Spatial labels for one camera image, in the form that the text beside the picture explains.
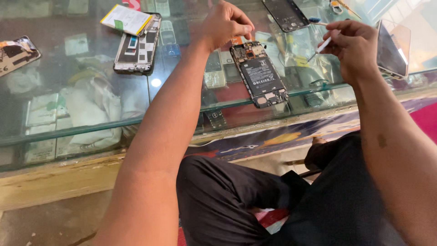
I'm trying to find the person's left hand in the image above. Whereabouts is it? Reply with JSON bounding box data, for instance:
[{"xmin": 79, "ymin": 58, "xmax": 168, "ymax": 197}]
[{"xmin": 201, "ymin": 0, "xmax": 255, "ymax": 52}]

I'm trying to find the person's right hand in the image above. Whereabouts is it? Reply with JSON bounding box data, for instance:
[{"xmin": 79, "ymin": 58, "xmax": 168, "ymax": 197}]
[{"xmin": 317, "ymin": 19, "xmax": 380, "ymax": 86}]

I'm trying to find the white handled screwdriver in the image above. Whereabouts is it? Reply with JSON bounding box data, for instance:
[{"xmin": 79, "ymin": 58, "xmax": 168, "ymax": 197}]
[{"xmin": 307, "ymin": 31, "xmax": 341, "ymax": 63}]

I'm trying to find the detached phone screen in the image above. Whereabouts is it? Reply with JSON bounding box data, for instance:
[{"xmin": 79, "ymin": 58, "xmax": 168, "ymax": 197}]
[{"xmin": 376, "ymin": 18, "xmax": 412, "ymax": 80}]

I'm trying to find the thin wooden stick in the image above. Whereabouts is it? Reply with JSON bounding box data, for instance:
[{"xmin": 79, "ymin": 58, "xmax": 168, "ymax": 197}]
[{"xmin": 337, "ymin": 0, "xmax": 363, "ymax": 20}]

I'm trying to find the clear plastic bag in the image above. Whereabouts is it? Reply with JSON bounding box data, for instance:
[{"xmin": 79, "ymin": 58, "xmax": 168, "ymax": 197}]
[{"xmin": 283, "ymin": 31, "xmax": 339, "ymax": 87}]

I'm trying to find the black phone back cover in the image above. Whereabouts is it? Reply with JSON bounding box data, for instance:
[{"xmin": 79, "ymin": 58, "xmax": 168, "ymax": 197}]
[{"xmin": 262, "ymin": 0, "xmax": 311, "ymax": 33}]

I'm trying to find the opened phone with black battery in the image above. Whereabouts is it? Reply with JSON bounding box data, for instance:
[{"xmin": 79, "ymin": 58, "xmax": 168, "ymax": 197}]
[{"xmin": 230, "ymin": 41, "xmax": 289, "ymax": 109}]

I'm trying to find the white battery with yellow edge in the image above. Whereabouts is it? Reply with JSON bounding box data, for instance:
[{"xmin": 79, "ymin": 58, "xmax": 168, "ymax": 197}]
[{"xmin": 100, "ymin": 4, "xmax": 153, "ymax": 37}]

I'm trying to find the glass display case with phones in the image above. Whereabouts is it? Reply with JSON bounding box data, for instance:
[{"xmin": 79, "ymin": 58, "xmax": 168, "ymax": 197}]
[{"xmin": 0, "ymin": 0, "xmax": 437, "ymax": 171}]

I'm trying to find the person's black clothing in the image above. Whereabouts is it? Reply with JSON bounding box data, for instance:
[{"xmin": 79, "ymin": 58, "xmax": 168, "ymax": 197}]
[{"xmin": 175, "ymin": 131, "xmax": 407, "ymax": 246}]

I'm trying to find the red and white cloth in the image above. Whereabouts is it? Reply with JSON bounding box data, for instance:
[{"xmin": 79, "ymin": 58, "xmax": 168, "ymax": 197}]
[{"xmin": 253, "ymin": 208, "xmax": 290, "ymax": 235}]

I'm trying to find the broken phone back panel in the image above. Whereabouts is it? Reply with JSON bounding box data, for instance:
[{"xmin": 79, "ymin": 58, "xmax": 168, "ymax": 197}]
[{"xmin": 0, "ymin": 36, "xmax": 42, "ymax": 78}]

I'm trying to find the silver phone frame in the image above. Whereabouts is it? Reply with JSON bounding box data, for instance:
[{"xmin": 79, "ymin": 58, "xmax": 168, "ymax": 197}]
[{"xmin": 113, "ymin": 13, "xmax": 162, "ymax": 75}]

